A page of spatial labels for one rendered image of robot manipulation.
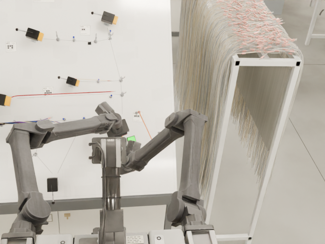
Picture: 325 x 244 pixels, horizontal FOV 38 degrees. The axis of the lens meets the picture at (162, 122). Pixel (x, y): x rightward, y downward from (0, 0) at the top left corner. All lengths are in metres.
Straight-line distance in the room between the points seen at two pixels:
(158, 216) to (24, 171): 1.11
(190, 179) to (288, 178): 2.48
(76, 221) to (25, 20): 1.03
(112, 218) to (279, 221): 2.48
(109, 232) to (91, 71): 1.25
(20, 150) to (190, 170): 0.57
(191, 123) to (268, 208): 2.11
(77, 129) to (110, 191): 0.68
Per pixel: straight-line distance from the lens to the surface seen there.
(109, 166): 1.21
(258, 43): 2.39
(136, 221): 2.51
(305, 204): 3.78
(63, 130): 1.80
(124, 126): 2.15
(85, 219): 2.47
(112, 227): 1.21
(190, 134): 1.59
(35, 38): 2.27
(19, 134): 1.67
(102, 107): 2.08
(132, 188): 2.32
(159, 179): 2.34
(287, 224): 3.58
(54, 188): 2.22
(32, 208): 1.43
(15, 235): 1.35
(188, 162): 1.54
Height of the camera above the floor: 2.52
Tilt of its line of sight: 36 degrees down
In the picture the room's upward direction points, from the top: 5 degrees clockwise
